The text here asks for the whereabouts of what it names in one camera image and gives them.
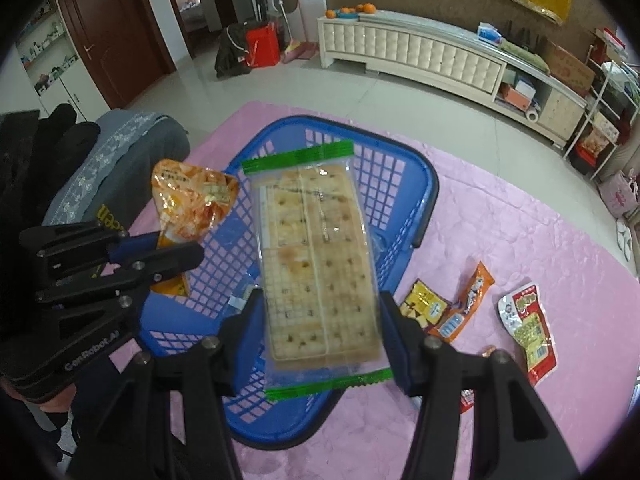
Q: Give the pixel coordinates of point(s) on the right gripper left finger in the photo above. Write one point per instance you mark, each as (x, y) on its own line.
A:
(166, 416)

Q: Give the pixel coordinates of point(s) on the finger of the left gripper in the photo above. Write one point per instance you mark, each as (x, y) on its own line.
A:
(84, 244)
(135, 275)

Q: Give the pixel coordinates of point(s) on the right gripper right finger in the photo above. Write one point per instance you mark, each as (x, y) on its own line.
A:
(514, 436)

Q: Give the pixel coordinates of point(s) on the orange triangular snack bag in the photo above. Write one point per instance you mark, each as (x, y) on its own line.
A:
(190, 200)

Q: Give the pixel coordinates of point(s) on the red yellow snack packet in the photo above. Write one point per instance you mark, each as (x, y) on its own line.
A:
(523, 316)

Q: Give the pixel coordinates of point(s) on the orange blue snack stick packet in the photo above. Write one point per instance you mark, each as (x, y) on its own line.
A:
(469, 300)

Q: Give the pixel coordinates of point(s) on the purple yellow snack packet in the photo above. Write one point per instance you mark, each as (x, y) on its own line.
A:
(423, 305)

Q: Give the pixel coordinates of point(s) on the green cracker pack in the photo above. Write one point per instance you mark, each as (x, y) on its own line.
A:
(317, 273)

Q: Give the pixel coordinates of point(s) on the red clear snack packet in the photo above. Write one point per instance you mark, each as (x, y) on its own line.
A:
(467, 396)

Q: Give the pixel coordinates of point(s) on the left hand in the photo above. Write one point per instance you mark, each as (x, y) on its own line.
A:
(59, 404)

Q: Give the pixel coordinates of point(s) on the grey chair cushion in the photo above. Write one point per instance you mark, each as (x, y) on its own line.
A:
(113, 183)

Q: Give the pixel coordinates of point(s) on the brown wooden door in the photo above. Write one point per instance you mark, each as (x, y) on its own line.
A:
(120, 44)

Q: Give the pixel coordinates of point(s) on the white slippers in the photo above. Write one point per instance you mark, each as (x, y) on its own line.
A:
(624, 238)

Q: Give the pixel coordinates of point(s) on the black bag on floor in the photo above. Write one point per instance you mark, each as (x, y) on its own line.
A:
(231, 57)

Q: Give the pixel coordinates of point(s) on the pink tote bag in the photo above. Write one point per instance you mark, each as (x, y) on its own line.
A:
(620, 193)

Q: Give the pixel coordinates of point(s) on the red shopping bag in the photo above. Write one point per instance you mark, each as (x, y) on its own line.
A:
(263, 46)

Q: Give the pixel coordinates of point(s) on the white metal shelf rack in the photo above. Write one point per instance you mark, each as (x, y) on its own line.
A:
(612, 105)

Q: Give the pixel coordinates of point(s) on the cardboard box on cabinet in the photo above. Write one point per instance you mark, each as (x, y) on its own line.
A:
(566, 68)

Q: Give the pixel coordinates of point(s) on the oranges on cabinet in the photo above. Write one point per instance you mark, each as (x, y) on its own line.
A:
(352, 13)

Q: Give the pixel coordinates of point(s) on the cream TV cabinet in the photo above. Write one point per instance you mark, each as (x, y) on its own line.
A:
(455, 60)

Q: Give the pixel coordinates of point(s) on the tissue pack on cabinet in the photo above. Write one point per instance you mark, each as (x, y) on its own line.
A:
(489, 34)

